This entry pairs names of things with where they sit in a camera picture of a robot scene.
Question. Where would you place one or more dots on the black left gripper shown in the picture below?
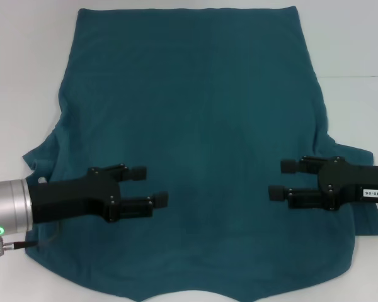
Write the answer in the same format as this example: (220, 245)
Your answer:
(69, 198)

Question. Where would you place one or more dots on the blue teal shirt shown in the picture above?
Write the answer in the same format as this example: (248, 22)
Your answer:
(189, 94)

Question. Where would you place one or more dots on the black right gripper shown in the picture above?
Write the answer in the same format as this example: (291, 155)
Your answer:
(349, 185)

